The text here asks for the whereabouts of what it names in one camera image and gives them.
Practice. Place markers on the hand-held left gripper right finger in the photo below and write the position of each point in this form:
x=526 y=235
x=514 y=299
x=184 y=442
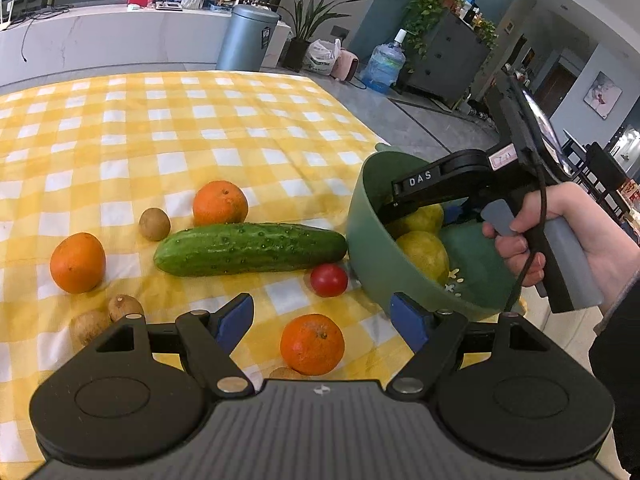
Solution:
x=407 y=320

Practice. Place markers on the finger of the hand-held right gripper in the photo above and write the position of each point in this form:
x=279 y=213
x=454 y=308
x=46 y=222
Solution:
x=415 y=181
x=454 y=212

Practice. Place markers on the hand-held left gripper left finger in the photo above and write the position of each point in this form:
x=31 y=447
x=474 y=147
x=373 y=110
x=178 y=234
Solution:
x=235 y=317

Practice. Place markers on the yellow-green pear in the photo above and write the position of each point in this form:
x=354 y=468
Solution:
x=422 y=255
x=425 y=217

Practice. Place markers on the green bowl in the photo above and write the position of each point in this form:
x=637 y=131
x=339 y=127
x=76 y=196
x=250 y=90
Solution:
x=370 y=220

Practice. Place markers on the orange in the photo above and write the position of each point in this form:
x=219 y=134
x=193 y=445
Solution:
x=77 y=262
x=312 y=344
x=220 y=203

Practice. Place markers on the brown kiwi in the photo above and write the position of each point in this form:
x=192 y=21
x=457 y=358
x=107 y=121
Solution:
x=89 y=327
x=125 y=307
x=154 y=223

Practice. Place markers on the person's right hand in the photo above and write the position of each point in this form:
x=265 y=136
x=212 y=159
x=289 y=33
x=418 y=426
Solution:
x=575 y=210

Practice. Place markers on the green cucumber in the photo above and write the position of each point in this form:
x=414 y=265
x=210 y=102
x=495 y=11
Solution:
x=250 y=250

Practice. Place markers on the brown longan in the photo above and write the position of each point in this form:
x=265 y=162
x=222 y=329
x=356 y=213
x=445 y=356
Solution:
x=286 y=373

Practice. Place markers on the red tomato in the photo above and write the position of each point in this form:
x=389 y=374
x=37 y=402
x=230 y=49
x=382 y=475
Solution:
x=329 y=280

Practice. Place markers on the dark dining chair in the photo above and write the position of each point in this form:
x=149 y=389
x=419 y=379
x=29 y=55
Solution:
x=602 y=165

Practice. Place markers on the dark cabinet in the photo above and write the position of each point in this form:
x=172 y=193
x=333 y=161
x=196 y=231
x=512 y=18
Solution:
x=450 y=67

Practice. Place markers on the blue water jug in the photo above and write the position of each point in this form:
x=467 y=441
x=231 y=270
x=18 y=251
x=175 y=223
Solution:
x=382 y=65

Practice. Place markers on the pink appliance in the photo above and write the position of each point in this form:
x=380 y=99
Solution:
x=346 y=66

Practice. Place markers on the white plastic bag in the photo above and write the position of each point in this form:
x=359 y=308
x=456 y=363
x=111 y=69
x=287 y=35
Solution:
x=320 y=57

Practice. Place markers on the long-leaf potted plant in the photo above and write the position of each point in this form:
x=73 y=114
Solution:
x=300 y=50

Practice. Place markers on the trailing pothos plant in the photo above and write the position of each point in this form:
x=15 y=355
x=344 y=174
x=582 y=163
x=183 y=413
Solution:
x=425 y=0

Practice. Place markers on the yellow checkered tablecloth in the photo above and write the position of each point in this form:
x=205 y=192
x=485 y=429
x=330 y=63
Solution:
x=150 y=125

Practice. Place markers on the grey-blue trash can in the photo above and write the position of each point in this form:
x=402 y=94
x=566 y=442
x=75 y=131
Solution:
x=245 y=37

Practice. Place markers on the white marble media counter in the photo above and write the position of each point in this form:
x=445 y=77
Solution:
x=125 y=40

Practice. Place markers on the white router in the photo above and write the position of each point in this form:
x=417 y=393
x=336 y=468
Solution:
x=5 y=12

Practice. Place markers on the wall painting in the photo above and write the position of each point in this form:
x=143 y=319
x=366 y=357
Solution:
x=602 y=95

